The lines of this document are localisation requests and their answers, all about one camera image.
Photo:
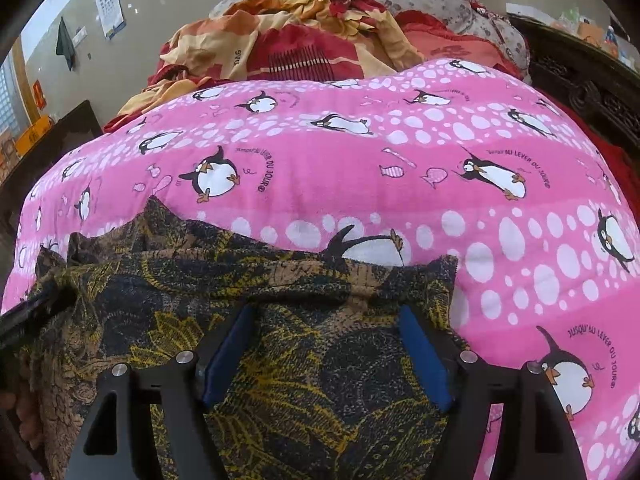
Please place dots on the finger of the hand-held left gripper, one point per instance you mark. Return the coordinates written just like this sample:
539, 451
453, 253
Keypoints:
35, 312

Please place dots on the person's left hand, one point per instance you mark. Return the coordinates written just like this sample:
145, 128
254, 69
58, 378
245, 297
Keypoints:
22, 417

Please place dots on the white wall calendar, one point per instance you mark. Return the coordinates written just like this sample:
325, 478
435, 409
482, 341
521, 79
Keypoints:
109, 5

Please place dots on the dark carved wooden headboard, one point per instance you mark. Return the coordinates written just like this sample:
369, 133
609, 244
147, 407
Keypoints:
585, 75

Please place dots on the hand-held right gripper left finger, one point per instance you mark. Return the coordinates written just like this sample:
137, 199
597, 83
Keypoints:
227, 360

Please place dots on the dark wooden table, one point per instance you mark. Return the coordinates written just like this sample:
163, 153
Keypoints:
55, 160

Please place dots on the orange box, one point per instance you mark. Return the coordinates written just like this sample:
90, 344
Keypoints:
32, 135

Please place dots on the red wall sign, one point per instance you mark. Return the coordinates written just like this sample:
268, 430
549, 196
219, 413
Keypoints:
38, 94

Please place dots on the pile of assorted packets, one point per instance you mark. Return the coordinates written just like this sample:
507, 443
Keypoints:
585, 25

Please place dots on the pink penguin print blanket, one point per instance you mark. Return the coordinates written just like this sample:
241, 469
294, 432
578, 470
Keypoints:
400, 135

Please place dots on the green hanging cloth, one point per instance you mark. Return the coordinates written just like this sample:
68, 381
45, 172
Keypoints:
65, 42

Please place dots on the brown floral patterned garment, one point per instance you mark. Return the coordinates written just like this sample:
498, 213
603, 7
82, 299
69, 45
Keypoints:
300, 410

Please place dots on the red orange floral quilt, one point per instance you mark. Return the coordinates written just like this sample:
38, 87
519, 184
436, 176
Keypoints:
280, 45

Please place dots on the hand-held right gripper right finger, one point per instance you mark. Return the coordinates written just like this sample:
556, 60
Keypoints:
425, 360

